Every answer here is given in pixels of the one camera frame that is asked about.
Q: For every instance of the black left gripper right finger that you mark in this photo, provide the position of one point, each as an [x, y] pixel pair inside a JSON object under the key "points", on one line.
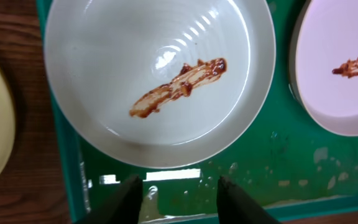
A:
{"points": [[235, 206]]}

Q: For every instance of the teal plastic tray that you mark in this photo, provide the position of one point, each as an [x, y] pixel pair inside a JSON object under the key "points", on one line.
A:
{"points": [[285, 161]]}

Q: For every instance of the white plate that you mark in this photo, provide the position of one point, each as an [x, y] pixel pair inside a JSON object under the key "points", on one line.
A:
{"points": [[323, 64], [160, 83]]}

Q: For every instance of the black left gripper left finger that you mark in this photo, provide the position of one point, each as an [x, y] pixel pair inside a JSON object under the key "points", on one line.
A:
{"points": [[123, 206]]}

